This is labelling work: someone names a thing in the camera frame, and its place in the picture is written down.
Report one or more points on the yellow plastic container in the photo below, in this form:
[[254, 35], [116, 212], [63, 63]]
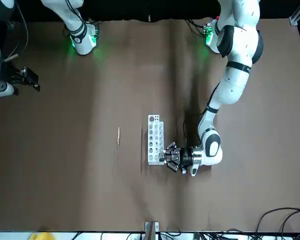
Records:
[[43, 236]]

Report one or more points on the white test tube rack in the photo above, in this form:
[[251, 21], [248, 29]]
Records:
[[153, 140]]

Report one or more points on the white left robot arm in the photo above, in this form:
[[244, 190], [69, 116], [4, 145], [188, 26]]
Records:
[[237, 75]]

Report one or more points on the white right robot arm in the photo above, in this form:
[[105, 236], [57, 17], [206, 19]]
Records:
[[77, 25]]

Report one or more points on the aluminium frame rail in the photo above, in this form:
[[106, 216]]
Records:
[[298, 12]]

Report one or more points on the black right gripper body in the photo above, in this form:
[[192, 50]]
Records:
[[13, 76]]

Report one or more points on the clear glass test tube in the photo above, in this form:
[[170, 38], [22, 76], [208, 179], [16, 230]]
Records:
[[162, 156]]

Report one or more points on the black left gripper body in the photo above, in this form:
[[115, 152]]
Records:
[[185, 157]]

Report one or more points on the aluminium profile post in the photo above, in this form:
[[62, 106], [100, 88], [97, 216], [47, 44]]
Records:
[[151, 230]]

